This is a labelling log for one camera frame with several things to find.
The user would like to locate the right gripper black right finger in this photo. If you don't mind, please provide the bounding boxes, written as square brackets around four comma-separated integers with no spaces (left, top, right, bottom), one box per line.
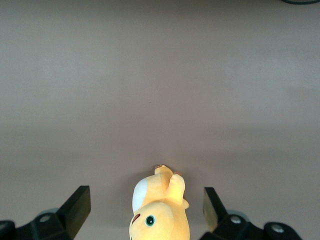
[201,187,305,240]

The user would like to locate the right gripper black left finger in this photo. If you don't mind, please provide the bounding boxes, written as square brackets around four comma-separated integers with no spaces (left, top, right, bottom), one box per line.
[0,185,91,240]

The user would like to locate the yellow plush toy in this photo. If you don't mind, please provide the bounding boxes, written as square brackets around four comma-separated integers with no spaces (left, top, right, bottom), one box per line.
[128,164,191,240]

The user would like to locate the black cable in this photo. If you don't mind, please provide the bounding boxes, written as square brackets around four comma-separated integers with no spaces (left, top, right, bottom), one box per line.
[279,0,319,5]

